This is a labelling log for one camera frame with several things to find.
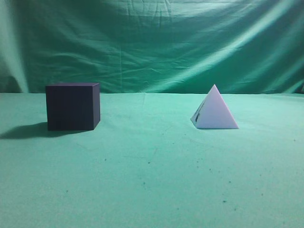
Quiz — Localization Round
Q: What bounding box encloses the white square pyramid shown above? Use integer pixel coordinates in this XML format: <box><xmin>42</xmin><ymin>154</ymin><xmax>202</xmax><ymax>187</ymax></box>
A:
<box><xmin>190</xmin><ymin>85</ymin><xmax>239</xmax><ymax>129</ymax></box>

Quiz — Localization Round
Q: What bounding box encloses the dark purple cube block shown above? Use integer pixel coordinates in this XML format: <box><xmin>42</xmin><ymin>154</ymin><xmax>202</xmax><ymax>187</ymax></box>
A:
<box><xmin>45</xmin><ymin>83</ymin><xmax>101</xmax><ymax>131</ymax></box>

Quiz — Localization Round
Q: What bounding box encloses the green table cloth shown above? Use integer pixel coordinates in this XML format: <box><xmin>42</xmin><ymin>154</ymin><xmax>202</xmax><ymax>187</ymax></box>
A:
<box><xmin>0</xmin><ymin>93</ymin><xmax>304</xmax><ymax>228</ymax></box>

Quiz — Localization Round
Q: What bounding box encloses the green backdrop cloth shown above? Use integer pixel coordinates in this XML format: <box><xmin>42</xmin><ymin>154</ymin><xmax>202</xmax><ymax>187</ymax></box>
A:
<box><xmin>0</xmin><ymin>0</ymin><xmax>304</xmax><ymax>94</ymax></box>

